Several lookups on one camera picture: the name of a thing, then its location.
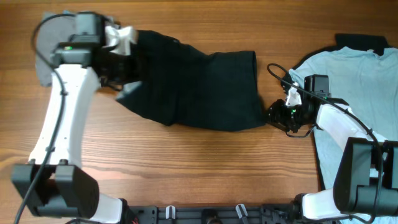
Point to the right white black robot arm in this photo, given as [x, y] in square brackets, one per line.
[365, 183]

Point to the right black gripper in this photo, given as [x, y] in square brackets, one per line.
[277, 116]

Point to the light blue t-shirt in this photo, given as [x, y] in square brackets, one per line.
[377, 108]

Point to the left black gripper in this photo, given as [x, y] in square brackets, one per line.
[131, 72]

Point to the black shorts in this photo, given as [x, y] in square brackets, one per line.
[182, 85]

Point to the black garment under pile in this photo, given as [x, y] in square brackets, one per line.
[360, 42]

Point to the folded grey trousers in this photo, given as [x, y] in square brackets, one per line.
[50, 34]

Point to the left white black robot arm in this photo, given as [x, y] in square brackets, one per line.
[52, 183]

